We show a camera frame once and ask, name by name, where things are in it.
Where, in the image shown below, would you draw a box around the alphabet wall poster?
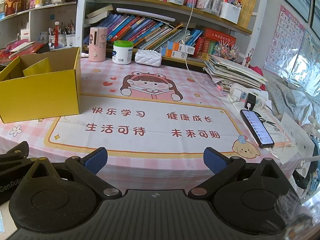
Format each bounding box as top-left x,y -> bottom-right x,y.
264,6 -> 305,79

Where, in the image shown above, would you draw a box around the black smartphone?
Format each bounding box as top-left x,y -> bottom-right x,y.
240,109 -> 274,148

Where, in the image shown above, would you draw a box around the white orange box upper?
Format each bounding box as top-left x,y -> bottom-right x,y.
167,41 -> 195,55

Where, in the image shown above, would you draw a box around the row of leaning books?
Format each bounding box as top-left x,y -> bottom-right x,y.
85,11 -> 203,52

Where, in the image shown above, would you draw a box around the white orange box lower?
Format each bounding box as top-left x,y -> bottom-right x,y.
161,48 -> 187,60

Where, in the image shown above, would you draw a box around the white pen holder cups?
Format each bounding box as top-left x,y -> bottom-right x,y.
48,34 -> 75,47

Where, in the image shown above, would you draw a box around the white desk organizer box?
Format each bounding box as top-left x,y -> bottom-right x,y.
219,2 -> 241,24

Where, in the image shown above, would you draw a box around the pink checkered tablecloth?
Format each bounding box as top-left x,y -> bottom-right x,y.
0,57 -> 301,190

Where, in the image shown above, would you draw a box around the white jar green lid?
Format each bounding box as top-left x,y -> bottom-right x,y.
112,40 -> 133,65

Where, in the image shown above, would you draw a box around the white quilted purse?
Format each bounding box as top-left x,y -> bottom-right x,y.
135,49 -> 162,67

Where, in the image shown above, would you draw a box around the white orange box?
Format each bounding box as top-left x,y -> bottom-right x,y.
161,48 -> 187,60
167,41 -> 195,55

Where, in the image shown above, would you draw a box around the yellow cardboard box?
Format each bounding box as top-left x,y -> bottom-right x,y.
1,47 -> 81,124

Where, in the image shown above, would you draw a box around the red folder on keyboard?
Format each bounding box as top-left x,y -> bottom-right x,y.
1,40 -> 49,65

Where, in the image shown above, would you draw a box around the pink cylindrical humidifier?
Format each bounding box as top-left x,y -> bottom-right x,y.
88,27 -> 107,62

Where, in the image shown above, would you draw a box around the white charging cable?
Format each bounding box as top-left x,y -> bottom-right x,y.
181,0 -> 237,103

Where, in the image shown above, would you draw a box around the red book box set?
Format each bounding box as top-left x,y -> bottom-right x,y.
193,27 -> 236,59

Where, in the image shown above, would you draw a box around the white power strip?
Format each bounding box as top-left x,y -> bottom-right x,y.
229,83 -> 268,109

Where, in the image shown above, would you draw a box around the stack of papers and books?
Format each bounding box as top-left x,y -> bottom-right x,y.
203,55 -> 267,92

